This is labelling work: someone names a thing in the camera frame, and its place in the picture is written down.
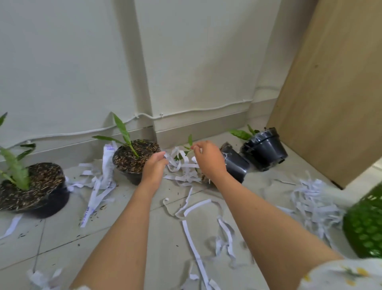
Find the black potted plant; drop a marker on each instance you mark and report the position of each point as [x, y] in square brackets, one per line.
[128, 158]
[35, 185]
[235, 165]
[265, 149]

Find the green perforated plastic basket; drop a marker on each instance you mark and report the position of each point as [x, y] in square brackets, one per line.
[364, 227]

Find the white floral shirt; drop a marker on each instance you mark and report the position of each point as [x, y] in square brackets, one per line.
[343, 275]

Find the person's right forearm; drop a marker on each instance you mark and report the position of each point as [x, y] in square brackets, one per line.
[268, 233]

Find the grey tiled floor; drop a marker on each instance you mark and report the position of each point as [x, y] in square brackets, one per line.
[59, 236]

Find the person's left forearm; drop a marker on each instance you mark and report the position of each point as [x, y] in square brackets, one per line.
[119, 239]

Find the person's left hand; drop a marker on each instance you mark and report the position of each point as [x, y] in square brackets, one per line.
[153, 171]

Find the person's right hand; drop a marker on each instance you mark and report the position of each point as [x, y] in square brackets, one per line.
[210, 161]

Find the heap of shredded paper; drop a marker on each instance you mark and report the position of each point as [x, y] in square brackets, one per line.
[312, 206]

